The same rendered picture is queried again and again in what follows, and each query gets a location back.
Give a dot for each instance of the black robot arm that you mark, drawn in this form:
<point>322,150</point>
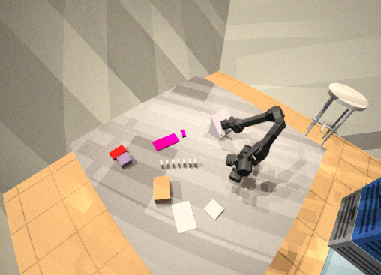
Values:
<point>261,149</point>

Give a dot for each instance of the tan wooden block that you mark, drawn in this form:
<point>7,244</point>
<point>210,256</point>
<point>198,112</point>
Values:
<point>162,189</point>

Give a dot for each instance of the red flat block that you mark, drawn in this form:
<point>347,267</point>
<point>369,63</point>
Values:
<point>118,151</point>

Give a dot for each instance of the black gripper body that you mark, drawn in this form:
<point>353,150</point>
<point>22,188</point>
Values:
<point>234,176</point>

